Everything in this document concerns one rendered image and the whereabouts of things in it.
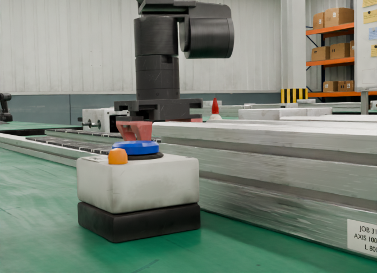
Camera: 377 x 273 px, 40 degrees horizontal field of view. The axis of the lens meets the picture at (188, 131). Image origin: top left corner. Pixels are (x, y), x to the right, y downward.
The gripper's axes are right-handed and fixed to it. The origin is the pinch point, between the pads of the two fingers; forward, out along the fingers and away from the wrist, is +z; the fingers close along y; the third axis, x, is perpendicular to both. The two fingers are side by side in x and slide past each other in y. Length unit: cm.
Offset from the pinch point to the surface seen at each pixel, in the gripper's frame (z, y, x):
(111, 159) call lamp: -4.6, -17.1, -23.3
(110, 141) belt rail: 0, 17, 55
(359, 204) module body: -1.4, -4.4, -36.1
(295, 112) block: -6.8, 16.6, -8.1
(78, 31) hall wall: -174, 397, 1090
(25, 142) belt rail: -1, -2, 58
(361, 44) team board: -46, 288, 205
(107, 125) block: -2, 29, 85
